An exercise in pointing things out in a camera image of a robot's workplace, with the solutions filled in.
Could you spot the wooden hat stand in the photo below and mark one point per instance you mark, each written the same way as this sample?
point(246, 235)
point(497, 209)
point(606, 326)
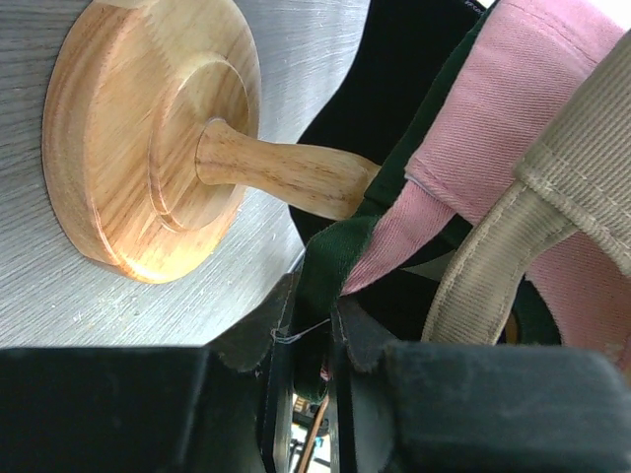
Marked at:
point(150, 138)

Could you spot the pink baseball cap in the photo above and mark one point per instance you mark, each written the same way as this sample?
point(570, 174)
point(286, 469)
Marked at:
point(527, 60)

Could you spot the green baseball cap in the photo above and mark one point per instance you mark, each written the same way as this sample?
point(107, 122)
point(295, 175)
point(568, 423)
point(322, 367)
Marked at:
point(446, 101)

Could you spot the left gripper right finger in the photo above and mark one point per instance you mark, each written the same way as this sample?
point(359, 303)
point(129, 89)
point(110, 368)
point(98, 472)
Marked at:
point(401, 406)

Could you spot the tan baseball cap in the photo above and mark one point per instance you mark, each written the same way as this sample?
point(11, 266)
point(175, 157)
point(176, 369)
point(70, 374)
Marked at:
point(574, 177)

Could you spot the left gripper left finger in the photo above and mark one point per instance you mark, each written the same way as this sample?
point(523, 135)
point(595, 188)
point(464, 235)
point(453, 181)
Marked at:
point(221, 407)

